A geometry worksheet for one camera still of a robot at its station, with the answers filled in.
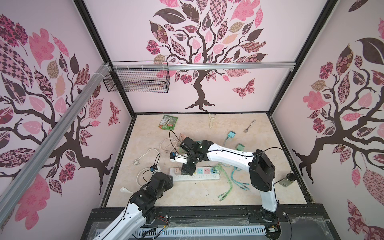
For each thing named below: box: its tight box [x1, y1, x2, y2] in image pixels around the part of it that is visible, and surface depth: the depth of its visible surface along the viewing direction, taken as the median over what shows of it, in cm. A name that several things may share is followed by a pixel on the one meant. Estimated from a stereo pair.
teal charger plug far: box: [223, 130, 236, 147], surface depth 108 cm
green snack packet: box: [158, 115, 178, 130], surface depth 116 cm
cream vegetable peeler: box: [209, 113, 217, 128], surface depth 120 cm
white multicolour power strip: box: [169, 167, 221, 181], surface depth 87 cm
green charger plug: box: [236, 143, 245, 152], surface depth 101 cm
